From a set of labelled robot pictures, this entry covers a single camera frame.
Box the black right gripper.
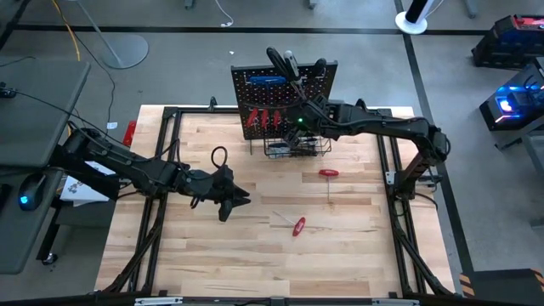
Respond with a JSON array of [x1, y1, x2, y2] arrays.
[[285, 95, 343, 149]]

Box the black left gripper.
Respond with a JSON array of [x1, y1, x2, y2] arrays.
[[186, 165, 251, 223]]

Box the black-handled groove joint pliers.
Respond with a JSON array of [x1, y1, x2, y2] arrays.
[[269, 142, 320, 157]]

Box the blue T-handle hex key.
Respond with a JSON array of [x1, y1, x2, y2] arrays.
[[249, 75, 287, 114]]

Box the black ribbed-handle screwdriver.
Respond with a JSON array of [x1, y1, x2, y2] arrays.
[[312, 57, 327, 80]]

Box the grey and black screwdriver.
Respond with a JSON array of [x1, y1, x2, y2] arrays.
[[283, 49, 307, 97]]

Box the black perforated pegboard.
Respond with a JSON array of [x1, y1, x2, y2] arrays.
[[230, 61, 340, 145]]

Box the small red block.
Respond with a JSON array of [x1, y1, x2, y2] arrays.
[[122, 121, 137, 147]]

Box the silver metal bar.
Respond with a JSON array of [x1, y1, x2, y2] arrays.
[[371, 297, 420, 306], [134, 297, 184, 306]]

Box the white printed paper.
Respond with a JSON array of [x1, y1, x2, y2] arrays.
[[59, 161, 118, 208]]

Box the grey round-base stand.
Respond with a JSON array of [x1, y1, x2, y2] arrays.
[[76, 0, 150, 71]]

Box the black desk leg caster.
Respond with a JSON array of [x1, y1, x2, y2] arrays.
[[36, 199, 60, 267]]

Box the black computer mouse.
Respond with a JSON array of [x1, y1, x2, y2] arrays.
[[17, 173, 47, 213]]

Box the dark grey desk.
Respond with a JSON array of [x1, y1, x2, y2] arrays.
[[0, 59, 92, 275]]

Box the computer case RGB lights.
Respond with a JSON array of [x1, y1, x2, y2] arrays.
[[479, 80, 544, 133]]

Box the black equipment cases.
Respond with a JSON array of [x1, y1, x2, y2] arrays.
[[470, 14, 544, 71]]

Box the black box hazard stripes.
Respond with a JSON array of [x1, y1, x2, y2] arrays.
[[458, 267, 544, 306]]

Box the black wire basket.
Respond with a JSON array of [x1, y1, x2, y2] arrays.
[[263, 127, 334, 159]]

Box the chrome wire ring holder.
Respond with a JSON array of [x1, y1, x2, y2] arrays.
[[248, 103, 294, 130]]

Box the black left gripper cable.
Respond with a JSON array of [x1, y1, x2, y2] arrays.
[[211, 145, 229, 170]]

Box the black metal table frame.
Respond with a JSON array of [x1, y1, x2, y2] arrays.
[[95, 96, 458, 301]]

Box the white cable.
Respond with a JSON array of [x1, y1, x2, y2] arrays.
[[213, 0, 235, 28]]

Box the round white base post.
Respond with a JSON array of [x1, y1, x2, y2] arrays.
[[394, 0, 435, 36]]

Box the thin black desk cable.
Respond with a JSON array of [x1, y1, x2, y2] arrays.
[[0, 82, 118, 141]]

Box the yellow cable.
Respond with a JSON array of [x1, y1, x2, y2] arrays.
[[50, 0, 82, 152]]

